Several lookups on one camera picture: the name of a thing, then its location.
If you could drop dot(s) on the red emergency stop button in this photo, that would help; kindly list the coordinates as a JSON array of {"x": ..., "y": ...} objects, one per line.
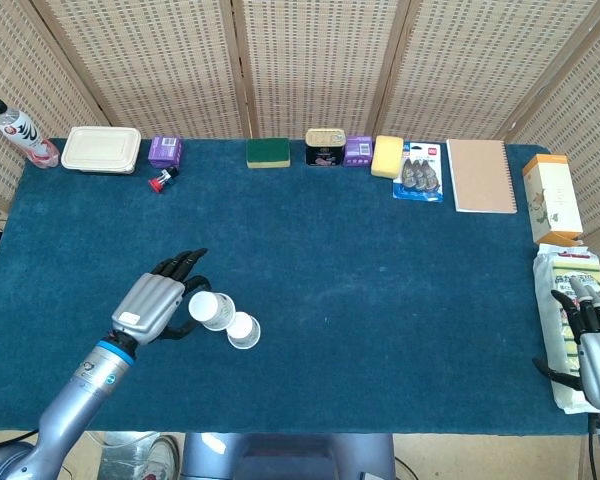
[{"x": 164, "y": 181}]

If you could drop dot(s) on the woven bamboo folding screen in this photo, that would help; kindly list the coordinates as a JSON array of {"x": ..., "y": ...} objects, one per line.
[{"x": 300, "y": 65}]

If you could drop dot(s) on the plain yellow sponge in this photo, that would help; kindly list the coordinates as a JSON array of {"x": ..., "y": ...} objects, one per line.
[{"x": 386, "y": 156}]

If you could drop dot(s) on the white sneaker shoe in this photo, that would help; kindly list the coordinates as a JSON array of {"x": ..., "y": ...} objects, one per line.
[{"x": 162, "y": 457}]

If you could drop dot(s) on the beige lidded food container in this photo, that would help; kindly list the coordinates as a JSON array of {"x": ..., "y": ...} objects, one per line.
[{"x": 101, "y": 149}]

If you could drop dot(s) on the orange and cream carton box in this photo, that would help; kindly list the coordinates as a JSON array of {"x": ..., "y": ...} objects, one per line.
[{"x": 552, "y": 197}]

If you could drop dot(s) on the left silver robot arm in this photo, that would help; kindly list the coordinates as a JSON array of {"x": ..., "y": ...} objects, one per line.
[{"x": 75, "y": 400}]

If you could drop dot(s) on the floral white paper cup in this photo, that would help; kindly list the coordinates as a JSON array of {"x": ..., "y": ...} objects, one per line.
[
  {"x": 244, "y": 331},
  {"x": 207, "y": 310}
]

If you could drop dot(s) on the purple tissue pack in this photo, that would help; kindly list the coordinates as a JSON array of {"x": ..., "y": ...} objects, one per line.
[
  {"x": 358, "y": 151},
  {"x": 165, "y": 151}
]

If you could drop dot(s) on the black luncheon meat can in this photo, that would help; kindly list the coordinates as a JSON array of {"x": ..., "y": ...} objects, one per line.
[{"x": 324, "y": 146}]

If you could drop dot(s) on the blue carpet table cover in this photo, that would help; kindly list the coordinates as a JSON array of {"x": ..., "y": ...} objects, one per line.
[{"x": 330, "y": 260}]

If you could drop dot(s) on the brown spiral notebook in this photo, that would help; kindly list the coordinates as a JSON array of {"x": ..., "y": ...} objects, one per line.
[{"x": 480, "y": 175}]

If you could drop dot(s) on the blue blister pack of hooks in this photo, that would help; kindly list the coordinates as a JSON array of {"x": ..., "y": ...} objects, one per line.
[{"x": 419, "y": 172}]

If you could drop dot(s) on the clear plastic bag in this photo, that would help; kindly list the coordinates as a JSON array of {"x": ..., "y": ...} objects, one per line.
[{"x": 122, "y": 457}]

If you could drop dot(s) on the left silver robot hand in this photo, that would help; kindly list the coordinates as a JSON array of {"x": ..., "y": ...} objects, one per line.
[{"x": 150, "y": 305}]

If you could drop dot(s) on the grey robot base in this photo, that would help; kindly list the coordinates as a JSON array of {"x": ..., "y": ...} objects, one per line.
[{"x": 285, "y": 457}]

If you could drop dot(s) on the clear plastic drink bottle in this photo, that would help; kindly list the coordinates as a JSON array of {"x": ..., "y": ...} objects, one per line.
[{"x": 25, "y": 135}]

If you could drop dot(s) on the green and yellow sponge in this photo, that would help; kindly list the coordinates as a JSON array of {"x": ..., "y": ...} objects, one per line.
[{"x": 267, "y": 152}]

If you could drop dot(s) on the packaged yellow sponge cloths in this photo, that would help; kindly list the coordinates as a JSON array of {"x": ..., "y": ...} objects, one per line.
[{"x": 562, "y": 340}]

